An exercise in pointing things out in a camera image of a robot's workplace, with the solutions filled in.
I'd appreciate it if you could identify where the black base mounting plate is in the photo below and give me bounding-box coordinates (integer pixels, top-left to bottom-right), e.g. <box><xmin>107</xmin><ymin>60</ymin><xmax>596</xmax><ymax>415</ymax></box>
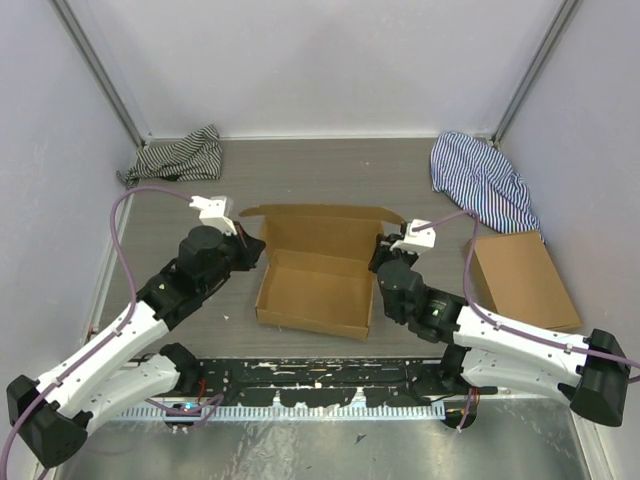
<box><xmin>161</xmin><ymin>357</ymin><xmax>466</xmax><ymax>408</ymax></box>

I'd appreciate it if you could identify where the black white striped cloth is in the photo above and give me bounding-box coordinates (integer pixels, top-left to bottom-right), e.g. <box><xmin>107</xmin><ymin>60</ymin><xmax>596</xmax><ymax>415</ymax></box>
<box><xmin>116</xmin><ymin>125</ymin><xmax>223</xmax><ymax>189</ymax></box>

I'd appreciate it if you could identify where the white slotted cable duct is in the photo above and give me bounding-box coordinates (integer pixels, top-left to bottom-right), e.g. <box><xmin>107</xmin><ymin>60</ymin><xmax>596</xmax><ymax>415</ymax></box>
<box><xmin>114</xmin><ymin>399</ymin><xmax>446</xmax><ymax>422</ymax></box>

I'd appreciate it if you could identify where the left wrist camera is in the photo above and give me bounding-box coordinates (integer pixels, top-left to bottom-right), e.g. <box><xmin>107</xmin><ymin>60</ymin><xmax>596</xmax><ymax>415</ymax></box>
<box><xmin>189</xmin><ymin>196</ymin><xmax>238</xmax><ymax>236</ymax></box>

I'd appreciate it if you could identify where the folded brown cardboard box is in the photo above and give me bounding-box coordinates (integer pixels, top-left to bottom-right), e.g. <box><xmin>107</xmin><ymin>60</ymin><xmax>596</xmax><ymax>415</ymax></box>
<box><xmin>470</xmin><ymin>231</ymin><xmax>583</xmax><ymax>332</ymax></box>

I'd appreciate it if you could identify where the left aluminium corner post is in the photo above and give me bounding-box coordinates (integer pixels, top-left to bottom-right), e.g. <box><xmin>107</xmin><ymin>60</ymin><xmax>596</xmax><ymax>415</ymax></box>
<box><xmin>50</xmin><ymin>0</ymin><xmax>146</xmax><ymax>148</ymax></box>

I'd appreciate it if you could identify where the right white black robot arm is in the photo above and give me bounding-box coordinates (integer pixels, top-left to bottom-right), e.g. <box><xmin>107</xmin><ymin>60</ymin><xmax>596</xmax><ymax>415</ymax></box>
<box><xmin>369</xmin><ymin>234</ymin><xmax>630</xmax><ymax>427</ymax></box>

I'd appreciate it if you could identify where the aluminium corner post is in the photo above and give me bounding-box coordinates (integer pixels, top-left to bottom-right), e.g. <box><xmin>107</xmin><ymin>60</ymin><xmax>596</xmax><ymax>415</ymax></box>
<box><xmin>50</xmin><ymin>0</ymin><xmax>146</xmax><ymax>148</ymax></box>
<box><xmin>489</xmin><ymin>0</ymin><xmax>583</xmax><ymax>148</ymax></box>

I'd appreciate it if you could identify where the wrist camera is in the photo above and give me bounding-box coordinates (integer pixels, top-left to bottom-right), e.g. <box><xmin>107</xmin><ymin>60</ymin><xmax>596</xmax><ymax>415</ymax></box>
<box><xmin>390</xmin><ymin>219</ymin><xmax>436</xmax><ymax>255</ymax></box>
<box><xmin>189</xmin><ymin>196</ymin><xmax>238</xmax><ymax>236</ymax></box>

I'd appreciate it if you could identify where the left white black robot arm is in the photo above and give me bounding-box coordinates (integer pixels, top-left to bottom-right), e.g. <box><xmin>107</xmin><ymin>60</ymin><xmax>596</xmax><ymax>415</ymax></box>
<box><xmin>7</xmin><ymin>226</ymin><xmax>266</xmax><ymax>469</ymax></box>

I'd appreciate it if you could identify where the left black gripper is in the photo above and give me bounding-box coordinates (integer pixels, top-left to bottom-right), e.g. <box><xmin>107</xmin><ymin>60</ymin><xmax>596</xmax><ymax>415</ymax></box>
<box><xmin>201</xmin><ymin>222</ymin><xmax>267</xmax><ymax>296</ymax></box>

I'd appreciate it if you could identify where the right aluminium corner post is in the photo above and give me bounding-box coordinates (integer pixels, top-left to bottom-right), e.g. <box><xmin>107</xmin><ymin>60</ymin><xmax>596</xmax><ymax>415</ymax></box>
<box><xmin>489</xmin><ymin>0</ymin><xmax>583</xmax><ymax>148</ymax></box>

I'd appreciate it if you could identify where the brown cardboard box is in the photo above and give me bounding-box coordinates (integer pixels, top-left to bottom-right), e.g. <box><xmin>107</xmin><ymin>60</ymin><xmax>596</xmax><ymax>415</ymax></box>
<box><xmin>240</xmin><ymin>204</ymin><xmax>404</xmax><ymax>340</ymax></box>
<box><xmin>470</xmin><ymin>231</ymin><xmax>583</xmax><ymax>332</ymax></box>

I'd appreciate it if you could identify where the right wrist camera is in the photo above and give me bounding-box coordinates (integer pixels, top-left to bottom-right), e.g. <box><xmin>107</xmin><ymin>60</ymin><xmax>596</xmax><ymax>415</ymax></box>
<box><xmin>390</xmin><ymin>219</ymin><xmax>436</xmax><ymax>255</ymax></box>

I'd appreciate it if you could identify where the aluminium front rail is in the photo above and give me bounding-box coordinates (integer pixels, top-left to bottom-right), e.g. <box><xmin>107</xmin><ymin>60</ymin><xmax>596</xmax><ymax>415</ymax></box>
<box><xmin>89</xmin><ymin>357</ymin><xmax>595</xmax><ymax>401</ymax></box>

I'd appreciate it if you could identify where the blue white striped cloth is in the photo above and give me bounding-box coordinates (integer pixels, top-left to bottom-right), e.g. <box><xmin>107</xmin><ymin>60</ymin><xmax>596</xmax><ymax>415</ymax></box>
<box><xmin>430</xmin><ymin>131</ymin><xmax>541</xmax><ymax>234</ymax></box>

